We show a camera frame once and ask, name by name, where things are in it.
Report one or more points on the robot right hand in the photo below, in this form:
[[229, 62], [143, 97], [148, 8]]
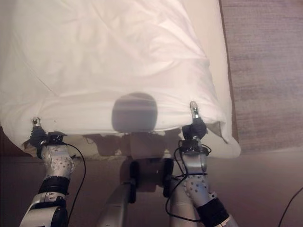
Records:
[[195, 128]]

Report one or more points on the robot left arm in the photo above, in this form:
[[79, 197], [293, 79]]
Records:
[[55, 165]]

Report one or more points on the robot silver body and legs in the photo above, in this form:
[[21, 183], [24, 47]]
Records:
[[144, 175]]

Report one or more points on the brown wooden bed frame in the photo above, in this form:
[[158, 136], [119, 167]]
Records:
[[230, 71]]

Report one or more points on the white bed duvet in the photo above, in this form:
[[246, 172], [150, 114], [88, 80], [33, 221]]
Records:
[[99, 59]]

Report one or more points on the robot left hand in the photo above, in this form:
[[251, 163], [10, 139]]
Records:
[[36, 137]]

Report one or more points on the grey textured rug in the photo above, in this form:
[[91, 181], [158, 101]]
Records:
[[267, 71]]

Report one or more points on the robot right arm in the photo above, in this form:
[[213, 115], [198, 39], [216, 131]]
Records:
[[196, 182]]

